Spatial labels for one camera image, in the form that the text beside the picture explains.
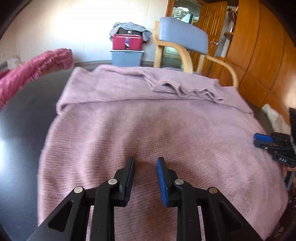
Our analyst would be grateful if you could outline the pink knit sweater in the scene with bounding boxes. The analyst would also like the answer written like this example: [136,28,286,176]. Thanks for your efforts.
[37,65,290,234]

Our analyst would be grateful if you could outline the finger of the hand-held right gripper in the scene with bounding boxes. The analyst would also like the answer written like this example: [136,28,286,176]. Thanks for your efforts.
[253,133,274,150]

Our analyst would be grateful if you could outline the grey cloth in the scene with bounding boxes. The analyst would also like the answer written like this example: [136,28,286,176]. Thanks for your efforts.
[109,22,152,44]

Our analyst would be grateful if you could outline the wooden panel door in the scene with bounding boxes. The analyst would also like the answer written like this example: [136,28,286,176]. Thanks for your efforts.
[196,1,228,58]

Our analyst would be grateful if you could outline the white cloth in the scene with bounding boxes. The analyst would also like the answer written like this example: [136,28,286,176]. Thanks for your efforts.
[261,104,292,133]

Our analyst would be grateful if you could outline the grey cushioned wooden armchair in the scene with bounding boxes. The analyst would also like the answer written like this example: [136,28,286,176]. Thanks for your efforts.
[153,17,238,88]

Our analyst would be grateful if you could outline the wooden door frame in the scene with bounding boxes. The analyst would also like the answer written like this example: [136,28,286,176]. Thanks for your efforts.
[165,0,207,22]

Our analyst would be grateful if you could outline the wooden wardrobe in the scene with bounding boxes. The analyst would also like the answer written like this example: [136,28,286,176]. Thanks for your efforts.
[208,0,296,121]

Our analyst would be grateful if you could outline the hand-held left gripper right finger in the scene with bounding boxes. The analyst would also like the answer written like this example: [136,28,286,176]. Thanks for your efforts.
[157,157,264,241]

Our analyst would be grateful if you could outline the red fabric storage box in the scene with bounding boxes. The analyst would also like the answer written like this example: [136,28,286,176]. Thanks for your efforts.
[112,34,142,51]

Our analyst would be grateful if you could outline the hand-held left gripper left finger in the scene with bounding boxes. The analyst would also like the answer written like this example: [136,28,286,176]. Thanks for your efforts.
[26,157,136,241]

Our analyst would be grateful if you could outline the grey-blue plastic storage bin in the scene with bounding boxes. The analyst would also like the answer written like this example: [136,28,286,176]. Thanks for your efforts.
[110,49,145,67]

